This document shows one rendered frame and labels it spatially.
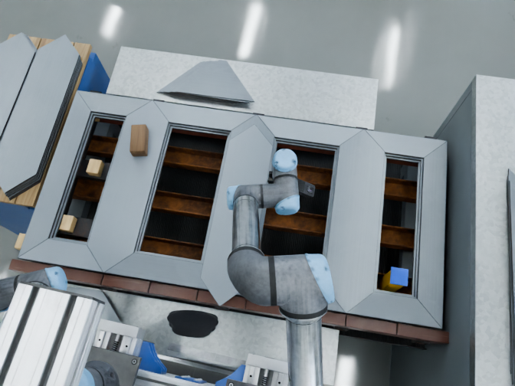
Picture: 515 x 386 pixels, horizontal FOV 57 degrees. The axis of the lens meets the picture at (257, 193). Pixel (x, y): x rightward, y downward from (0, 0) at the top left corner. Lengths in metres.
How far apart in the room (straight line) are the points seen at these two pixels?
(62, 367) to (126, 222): 1.33
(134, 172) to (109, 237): 0.28
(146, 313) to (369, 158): 1.07
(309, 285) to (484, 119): 1.07
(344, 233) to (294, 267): 0.74
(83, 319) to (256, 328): 1.36
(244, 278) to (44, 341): 0.60
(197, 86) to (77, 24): 1.62
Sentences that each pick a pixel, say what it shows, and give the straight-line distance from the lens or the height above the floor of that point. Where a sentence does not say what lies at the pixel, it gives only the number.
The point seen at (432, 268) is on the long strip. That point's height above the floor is 0.85.
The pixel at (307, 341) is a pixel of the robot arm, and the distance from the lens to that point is 1.17.
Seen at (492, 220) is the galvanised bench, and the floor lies 1.05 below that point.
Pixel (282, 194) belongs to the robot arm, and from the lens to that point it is 1.42.
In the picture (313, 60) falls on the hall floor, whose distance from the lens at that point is 3.21.
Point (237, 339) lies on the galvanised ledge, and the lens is 1.89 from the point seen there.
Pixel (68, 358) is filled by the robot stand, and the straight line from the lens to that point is 0.57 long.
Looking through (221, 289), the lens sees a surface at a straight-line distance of 1.74.
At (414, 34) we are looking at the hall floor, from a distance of 3.45.
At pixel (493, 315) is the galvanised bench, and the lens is 1.67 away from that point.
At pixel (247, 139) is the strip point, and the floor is 0.85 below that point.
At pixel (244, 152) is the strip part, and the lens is 1.91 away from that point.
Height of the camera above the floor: 2.56
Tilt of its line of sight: 69 degrees down
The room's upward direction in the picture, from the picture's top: 3 degrees counter-clockwise
